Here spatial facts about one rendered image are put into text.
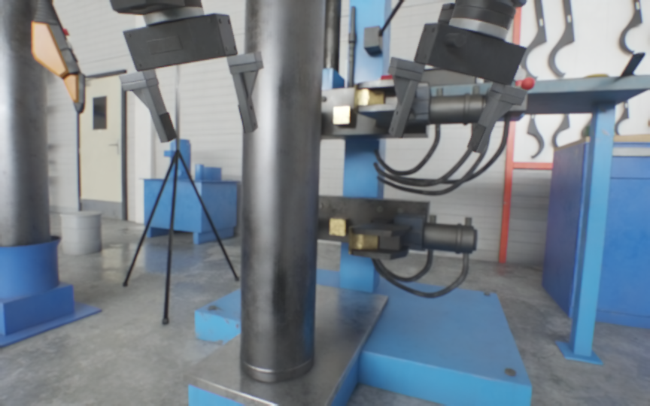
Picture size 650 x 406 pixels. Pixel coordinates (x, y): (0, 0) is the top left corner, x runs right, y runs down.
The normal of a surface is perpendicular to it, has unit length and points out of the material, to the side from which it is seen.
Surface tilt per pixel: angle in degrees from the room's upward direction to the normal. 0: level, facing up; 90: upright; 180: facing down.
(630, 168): 90
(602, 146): 90
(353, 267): 90
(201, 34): 114
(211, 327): 90
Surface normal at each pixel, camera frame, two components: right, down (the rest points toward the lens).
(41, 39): 0.40, 0.08
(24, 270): 0.76, 0.07
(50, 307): 0.93, 0.06
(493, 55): 0.11, 0.47
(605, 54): -0.37, 0.06
